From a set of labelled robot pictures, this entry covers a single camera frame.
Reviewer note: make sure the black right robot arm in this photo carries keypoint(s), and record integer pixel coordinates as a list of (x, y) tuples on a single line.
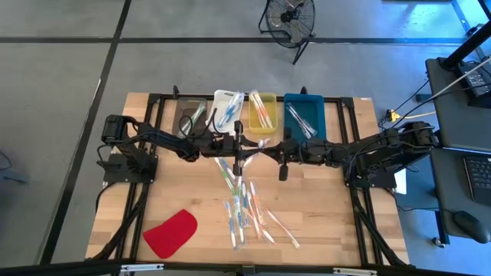
[(376, 149)]

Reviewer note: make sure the white plastic bin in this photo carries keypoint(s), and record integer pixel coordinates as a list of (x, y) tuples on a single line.
[(215, 103)]

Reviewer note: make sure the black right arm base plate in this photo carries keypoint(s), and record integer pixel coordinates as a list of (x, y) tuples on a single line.
[(383, 184)]

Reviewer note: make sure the black power device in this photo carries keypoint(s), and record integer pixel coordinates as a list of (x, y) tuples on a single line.
[(475, 78)]

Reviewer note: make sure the red cloth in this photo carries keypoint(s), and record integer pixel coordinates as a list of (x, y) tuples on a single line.
[(170, 234)]

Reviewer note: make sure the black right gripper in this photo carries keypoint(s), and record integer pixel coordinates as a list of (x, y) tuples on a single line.
[(307, 151)]

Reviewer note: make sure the black metal table frame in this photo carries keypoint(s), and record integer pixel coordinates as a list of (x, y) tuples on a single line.
[(343, 119)]

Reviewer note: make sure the teal blue plastic bin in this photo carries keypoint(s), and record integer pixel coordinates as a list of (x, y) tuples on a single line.
[(314, 111)]

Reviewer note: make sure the black floor fan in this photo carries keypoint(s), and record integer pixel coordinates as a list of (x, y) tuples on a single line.
[(287, 23)]

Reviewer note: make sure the black computer mouse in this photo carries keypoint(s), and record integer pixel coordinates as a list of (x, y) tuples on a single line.
[(470, 226)]

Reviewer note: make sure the black metal pole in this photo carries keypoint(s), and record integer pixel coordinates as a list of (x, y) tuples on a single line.
[(466, 48)]

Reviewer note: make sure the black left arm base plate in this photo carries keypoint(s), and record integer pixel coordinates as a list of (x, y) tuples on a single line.
[(115, 174)]

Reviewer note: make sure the yellow plastic bin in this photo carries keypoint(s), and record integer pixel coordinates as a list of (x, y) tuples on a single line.
[(253, 123)]

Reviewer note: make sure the grey desk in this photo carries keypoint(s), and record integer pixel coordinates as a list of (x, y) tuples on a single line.
[(449, 191), (452, 115)]

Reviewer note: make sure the black camera rig bar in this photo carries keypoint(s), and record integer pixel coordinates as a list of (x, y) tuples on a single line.
[(57, 268)]

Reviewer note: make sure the black laptop keyboard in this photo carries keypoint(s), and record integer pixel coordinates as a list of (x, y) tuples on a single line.
[(477, 178)]

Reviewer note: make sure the white paper sheet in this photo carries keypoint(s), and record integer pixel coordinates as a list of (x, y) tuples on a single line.
[(401, 182)]

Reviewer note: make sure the black table clamp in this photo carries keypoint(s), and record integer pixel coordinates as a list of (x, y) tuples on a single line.
[(175, 91), (303, 90)]

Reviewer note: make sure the silver metal bracket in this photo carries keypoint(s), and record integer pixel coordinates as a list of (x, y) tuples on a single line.
[(142, 267), (354, 271)]

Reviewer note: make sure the purple white toothbrush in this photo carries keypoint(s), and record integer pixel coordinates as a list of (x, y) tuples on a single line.
[(305, 123), (299, 119), (249, 159)]

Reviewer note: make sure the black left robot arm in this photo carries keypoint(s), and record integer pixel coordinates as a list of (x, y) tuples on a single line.
[(165, 140)]

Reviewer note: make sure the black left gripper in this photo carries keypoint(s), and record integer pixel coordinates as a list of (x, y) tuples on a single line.
[(218, 147)]

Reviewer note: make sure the black caster wheel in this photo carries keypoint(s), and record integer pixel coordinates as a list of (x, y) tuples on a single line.
[(436, 241)]

